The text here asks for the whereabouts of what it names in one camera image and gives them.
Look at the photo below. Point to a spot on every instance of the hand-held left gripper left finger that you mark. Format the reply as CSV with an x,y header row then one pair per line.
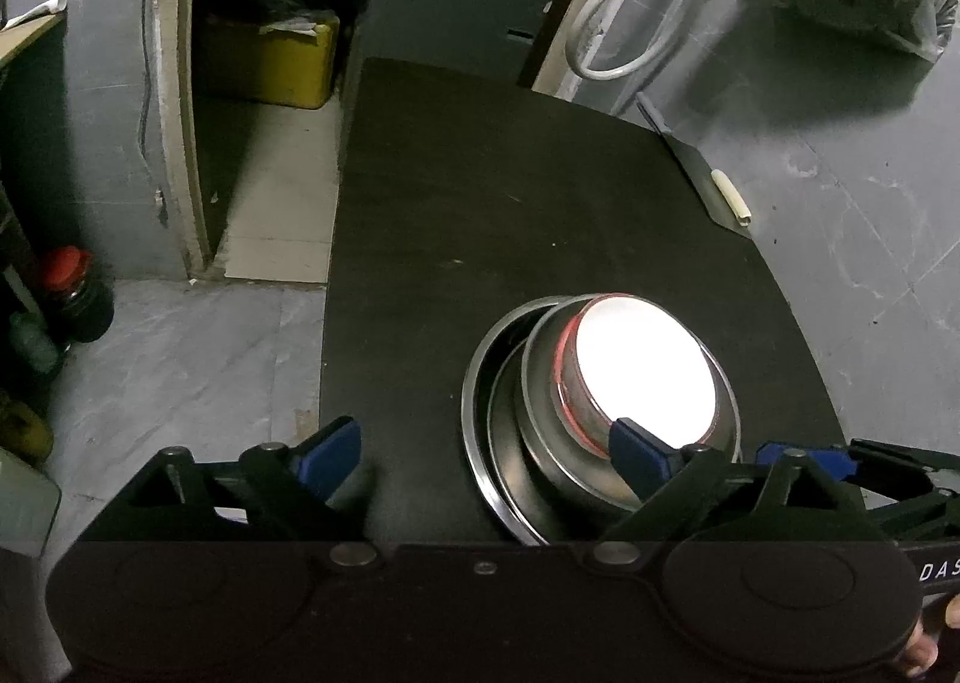
x,y
330,456

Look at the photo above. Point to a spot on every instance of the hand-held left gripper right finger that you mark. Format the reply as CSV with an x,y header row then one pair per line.
x,y
637,464

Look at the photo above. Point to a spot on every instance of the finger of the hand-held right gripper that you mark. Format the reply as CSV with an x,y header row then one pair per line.
x,y
926,514
900,462

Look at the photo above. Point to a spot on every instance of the large steel plate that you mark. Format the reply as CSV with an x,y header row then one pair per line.
x,y
472,420

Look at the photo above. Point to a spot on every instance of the person's right hand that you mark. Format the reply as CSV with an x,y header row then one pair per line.
x,y
921,653

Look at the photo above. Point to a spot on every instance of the dark bottle with red cap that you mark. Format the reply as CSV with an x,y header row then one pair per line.
x,y
75,300

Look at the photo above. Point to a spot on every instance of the translucent plastic container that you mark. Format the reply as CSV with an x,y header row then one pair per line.
x,y
26,503

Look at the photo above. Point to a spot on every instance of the yellow bottle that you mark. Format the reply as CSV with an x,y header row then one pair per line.
x,y
22,432

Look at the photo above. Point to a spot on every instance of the green bottle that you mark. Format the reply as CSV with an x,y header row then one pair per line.
x,y
31,345

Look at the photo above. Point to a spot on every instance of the yellow box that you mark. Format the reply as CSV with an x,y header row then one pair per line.
x,y
270,64

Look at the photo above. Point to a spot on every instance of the white rolled paper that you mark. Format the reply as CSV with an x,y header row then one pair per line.
x,y
41,8

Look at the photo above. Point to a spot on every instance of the white door frame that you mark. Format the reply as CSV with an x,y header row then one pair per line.
x,y
176,128

